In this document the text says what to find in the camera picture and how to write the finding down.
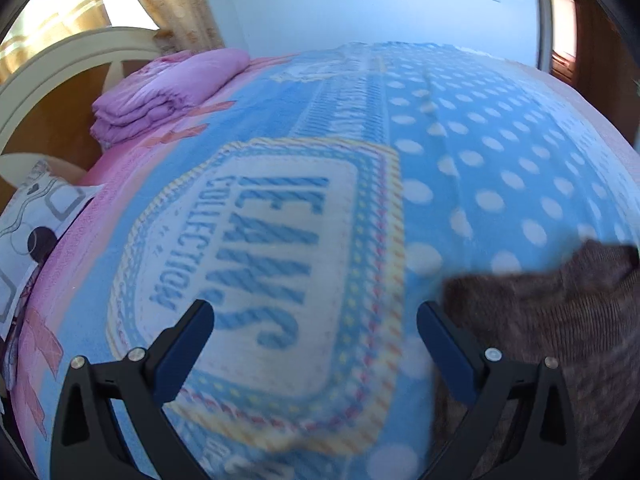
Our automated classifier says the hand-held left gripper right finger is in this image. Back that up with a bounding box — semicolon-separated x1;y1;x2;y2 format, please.
416;301;581;480

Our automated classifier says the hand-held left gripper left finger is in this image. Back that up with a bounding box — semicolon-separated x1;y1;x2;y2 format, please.
50;299;216;480

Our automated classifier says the brown knit sweater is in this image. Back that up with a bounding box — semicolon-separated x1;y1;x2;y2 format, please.
432;239;640;480

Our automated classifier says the blue polka dot printed blanket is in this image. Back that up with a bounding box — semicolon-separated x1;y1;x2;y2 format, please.
10;42;640;480

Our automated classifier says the patterned white pillow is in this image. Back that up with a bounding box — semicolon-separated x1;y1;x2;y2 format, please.
0;160;106;331

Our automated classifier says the folded pink quilt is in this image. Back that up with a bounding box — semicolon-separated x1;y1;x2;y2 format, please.
90;49;251;151

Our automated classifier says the cream and wood headboard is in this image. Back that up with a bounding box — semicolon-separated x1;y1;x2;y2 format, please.
0;27;171;201

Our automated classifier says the brown wooden door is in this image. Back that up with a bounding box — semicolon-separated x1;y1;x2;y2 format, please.
575;0;640;151

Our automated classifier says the narrow yellow patterned curtain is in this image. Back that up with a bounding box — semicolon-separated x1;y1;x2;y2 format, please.
117;0;226;53

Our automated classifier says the wide yellow patterned curtain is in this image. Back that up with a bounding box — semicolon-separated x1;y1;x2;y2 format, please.
0;0;113;86

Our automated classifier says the brown door frame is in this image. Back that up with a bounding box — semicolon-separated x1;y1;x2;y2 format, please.
532;0;583;88

